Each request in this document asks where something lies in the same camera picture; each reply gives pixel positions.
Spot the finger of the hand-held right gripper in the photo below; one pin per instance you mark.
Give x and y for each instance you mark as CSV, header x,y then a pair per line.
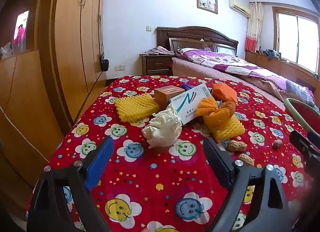
x,y
315,137
307,149

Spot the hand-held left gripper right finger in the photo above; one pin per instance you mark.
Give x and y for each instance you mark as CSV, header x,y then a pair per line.
x,y
217,159

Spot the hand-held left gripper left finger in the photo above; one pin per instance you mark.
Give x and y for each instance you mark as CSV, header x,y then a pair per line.
x,y
100,164

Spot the white and teal medicine box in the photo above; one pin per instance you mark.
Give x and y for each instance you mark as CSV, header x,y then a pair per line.
x,y
190,104

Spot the yellow foam fruit net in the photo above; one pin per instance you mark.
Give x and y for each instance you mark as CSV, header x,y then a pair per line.
x,y
135,107
230,128

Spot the purple candy wrapper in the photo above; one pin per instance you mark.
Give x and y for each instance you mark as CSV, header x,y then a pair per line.
x,y
187,87

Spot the peanut shell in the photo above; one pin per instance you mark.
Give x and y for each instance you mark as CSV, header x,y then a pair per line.
x,y
236,145
246,159

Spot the walnut shell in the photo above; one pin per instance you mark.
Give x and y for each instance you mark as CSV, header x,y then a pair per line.
x,y
277,144

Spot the orange crumpled bag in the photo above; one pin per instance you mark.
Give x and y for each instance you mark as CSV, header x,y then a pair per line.
x,y
215,114

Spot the blue plaid blanket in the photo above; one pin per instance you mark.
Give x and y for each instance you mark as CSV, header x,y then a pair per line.
x,y
297,91

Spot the red smiley flower tablecloth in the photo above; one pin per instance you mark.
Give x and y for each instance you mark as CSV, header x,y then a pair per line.
x,y
155,172

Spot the white crumpled tissue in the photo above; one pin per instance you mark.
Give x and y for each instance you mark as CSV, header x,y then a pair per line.
x,y
162,129

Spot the orange foam fruit net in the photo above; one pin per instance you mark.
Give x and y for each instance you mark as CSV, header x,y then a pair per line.
x,y
223,91

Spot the pink ruffled blanket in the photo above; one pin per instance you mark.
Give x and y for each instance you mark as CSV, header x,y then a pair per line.
x,y
265,84

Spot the long wooden window cabinet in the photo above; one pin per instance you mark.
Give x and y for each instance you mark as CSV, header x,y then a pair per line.
x,y
275,65

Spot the small brown cardboard box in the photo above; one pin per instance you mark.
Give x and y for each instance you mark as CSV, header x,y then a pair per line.
x,y
163,95

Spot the dark green clothes pile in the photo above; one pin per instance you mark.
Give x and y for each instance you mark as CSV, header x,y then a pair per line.
x,y
271,53

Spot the purple patchwork quilt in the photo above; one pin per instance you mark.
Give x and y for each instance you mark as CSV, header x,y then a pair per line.
x,y
225,63

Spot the black hanging bag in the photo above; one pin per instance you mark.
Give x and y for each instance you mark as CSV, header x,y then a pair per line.
x,y
105,64

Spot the wood-framed window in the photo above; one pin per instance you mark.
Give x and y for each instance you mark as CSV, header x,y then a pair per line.
x,y
297,36

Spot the purple and pink pillow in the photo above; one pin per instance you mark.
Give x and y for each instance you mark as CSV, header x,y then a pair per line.
x,y
192,51

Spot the dark wooden nightstand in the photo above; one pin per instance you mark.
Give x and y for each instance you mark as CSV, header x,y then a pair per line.
x,y
156,65

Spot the wooden wardrobe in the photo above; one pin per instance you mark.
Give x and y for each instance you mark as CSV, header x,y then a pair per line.
x,y
70,46

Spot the pink folded clothes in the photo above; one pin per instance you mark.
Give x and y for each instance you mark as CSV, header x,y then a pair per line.
x,y
158,51

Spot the white and red curtain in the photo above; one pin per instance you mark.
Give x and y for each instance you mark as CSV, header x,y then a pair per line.
x,y
254,26

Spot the dark wooden bed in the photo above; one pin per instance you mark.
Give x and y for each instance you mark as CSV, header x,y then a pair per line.
x,y
190,34

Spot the upright phone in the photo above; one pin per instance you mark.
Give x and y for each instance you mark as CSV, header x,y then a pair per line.
x,y
21,31

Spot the white wall socket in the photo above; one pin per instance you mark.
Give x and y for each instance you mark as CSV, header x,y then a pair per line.
x,y
120,67

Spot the wall air conditioner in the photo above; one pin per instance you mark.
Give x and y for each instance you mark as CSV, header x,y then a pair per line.
x,y
239,6

